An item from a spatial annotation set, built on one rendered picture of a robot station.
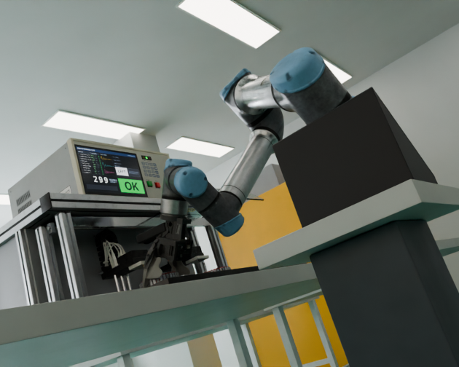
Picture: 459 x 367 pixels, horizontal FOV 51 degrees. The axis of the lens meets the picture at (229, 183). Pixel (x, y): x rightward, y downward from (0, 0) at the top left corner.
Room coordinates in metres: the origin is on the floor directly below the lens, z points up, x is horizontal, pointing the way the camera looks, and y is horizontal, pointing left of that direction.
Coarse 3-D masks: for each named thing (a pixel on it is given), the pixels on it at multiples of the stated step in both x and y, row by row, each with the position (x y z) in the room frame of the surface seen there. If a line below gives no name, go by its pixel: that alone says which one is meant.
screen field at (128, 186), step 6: (120, 180) 1.45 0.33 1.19; (126, 180) 1.47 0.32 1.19; (132, 180) 1.49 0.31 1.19; (138, 180) 1.52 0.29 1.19; (120, 186) 1.44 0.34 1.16; (126, 186) 1.47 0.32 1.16; (132, 186) 1.49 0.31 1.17; (138, 186) 1.51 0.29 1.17; (132, 192) 1.48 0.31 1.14; (138, 192) 1.51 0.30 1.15; (144, 192) 1.53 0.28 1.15
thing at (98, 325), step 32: (160, 288) 0.95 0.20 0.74; (192, 288) 1.03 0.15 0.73; (224, 288) 1.12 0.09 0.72; (256, 288) 1.22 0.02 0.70; (288, 288) 1.56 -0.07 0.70; (320, 288) 2.40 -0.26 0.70; (0, 320) 0.68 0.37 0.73; (32, 320) 0.72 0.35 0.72; (64, 320) 0.76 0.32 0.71; (96, 320) 0.81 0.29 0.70; (128, 320) 0.92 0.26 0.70; (160, 320) 1.16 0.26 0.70; (192, 320) 1.58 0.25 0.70; (224, 320) 2.46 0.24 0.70; (0, 352) 0.76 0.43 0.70; (32, 352) 0.92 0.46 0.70; (64, 352) 1.17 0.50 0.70; (96, 352) 1.59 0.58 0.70
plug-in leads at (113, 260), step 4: (104, 244) 1.39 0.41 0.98; (108, 244) 1.40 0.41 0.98; (112, 244) 1.41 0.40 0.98; (116, 244) 1.38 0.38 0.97; (104, 248) 1.39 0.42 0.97; (108, 248) 1.39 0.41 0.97; (116, 248) 1.41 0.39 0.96; (120, 248) 1.38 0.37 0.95; (104, 252) 1.39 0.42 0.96; (108, 252) 1.38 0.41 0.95; (112, 252) 1.36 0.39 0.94; (120, 252) 1.38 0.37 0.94; (124, 252) 1.40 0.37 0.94; (112, 256) 1.36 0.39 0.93; (112, 260) 1.38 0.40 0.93; (116, 260) 1.36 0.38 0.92; (108, 264) 1.40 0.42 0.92; (112, 264) 1.38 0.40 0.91; (116, 264) 1.36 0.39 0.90; (104, 268) 1.39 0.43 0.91; (108, 268) 1.39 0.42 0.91
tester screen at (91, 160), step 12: (84, 156) 1.35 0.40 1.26; (96, 156) 1.39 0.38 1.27; (108, 156) 1.43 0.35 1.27; (120, 156) 1.47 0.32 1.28; (132, 156) 1.52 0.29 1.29; (84, 168) 1.34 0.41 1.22; (96, 168) 1.38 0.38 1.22; (108, 168) 1.42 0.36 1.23; (132, 168) 1.51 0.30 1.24; (84, 180) 1.33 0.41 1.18; (108, 192) 1.40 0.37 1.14; (120, 192) 1.44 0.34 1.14
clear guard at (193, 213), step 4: (248, 196) 1.55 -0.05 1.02; (252, 196) 1.57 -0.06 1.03; (256, 196) 1.60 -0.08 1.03; (188, 208) 1.58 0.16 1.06; (192, 208) 1.60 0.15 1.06; (188, 212) 1.63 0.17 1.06; (192, 212) 1.65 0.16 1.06; (196, 212) 1.66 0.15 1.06; (152, 216) 1.55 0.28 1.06; (156, 216) 1.55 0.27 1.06; (188, 216) 1.68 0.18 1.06; (192, 216) 1.70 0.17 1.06; (196, 216) 1.72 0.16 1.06; (200, 216) 1.74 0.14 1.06
